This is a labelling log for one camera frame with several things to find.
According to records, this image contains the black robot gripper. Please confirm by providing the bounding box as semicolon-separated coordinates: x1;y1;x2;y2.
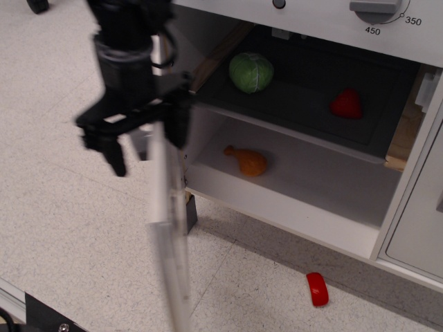
75;1;191;177

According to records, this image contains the white toy oven door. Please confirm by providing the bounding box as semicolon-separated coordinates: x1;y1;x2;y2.
129;30;193;332

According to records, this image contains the grey leg foot cap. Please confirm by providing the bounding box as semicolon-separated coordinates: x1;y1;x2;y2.
186;195;198;233

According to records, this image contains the orange toy chicken drumstick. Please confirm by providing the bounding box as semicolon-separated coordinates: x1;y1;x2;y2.
224;145;268;177

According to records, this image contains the green toy cabbage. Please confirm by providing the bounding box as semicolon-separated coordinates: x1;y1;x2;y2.
228;52;274;94

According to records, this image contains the black caster wheel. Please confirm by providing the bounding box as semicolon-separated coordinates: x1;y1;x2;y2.
26;0;49;15

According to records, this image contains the white toy kitchen cabinet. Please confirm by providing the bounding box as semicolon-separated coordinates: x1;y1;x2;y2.
170;1;442;291

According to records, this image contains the small black round button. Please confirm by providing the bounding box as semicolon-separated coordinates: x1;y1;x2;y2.
272;0;286;9

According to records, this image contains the red toy strawberry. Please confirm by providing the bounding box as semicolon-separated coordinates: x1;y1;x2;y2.
329;88;363;120

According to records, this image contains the red toy piece on floor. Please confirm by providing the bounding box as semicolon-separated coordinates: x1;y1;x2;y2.
306;273;329;307

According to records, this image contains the grey temperature knob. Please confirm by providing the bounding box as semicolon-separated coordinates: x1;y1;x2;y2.
349;0;402;25

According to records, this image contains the white right cabinet door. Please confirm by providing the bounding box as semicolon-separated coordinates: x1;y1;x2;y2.
379;109;442;282

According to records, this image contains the black metal base plate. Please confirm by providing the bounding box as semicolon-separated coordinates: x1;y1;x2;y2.
22;293;85;332

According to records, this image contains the black cable bottom left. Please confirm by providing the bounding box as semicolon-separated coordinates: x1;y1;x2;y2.
0;307;18;332

